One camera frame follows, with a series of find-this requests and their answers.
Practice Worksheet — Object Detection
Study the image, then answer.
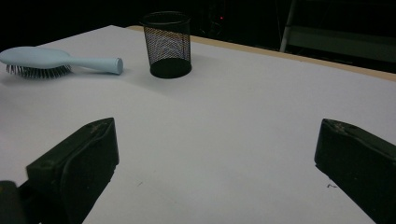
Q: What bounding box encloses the white-framed desk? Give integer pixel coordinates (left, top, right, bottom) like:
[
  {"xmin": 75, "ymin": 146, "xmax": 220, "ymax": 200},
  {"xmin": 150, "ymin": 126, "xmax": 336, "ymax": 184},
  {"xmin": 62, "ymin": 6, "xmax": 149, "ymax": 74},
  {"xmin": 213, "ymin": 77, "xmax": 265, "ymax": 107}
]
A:
[{"xmin": 278, "ymin": 0, "xmax": 396, "ymax": 64}]

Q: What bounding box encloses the light blue hairbrush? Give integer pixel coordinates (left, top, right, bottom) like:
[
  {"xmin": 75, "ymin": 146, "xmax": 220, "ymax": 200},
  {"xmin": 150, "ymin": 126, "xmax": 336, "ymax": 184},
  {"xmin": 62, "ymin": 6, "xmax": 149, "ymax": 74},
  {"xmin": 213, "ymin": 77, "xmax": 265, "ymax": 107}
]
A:
[{"xmin": 0, "ymin": 46, "xmax": 124, "ymax": 79}]

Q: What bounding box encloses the black mesh pen holder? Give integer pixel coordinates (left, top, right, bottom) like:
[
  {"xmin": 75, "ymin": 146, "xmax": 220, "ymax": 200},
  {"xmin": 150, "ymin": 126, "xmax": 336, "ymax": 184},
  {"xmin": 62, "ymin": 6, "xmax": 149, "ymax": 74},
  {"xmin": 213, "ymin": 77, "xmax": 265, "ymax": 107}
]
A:
[{"xmin": 139, "ymin": 10, "xmax": 193, "ymax": 79}]

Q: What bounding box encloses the white table cover sheet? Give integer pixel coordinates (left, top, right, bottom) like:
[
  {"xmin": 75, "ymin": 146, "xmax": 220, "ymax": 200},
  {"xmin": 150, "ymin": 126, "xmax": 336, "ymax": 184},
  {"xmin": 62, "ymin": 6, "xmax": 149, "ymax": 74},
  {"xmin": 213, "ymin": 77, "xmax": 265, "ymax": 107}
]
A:
[{"xmin": 0, "ymin": 24, "xmax": 396, "ymax": 224}]

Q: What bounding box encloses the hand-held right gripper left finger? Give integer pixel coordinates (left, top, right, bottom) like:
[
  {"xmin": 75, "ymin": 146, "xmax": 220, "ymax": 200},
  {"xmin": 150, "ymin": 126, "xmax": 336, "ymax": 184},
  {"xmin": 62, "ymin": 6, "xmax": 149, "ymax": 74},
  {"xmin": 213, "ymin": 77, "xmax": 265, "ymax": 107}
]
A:
[{"xmin": 18, "ymin": 117, "xmax": 120, "ymax": 224}]

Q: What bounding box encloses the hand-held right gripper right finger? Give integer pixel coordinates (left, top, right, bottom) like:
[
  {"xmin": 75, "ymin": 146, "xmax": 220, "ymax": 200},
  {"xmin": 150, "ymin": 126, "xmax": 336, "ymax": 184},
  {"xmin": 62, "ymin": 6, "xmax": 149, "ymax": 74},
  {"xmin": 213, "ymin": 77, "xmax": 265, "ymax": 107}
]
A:
[{"xmin": 314, "ymin": 118, "xmax": 396, "ymax": 224}]

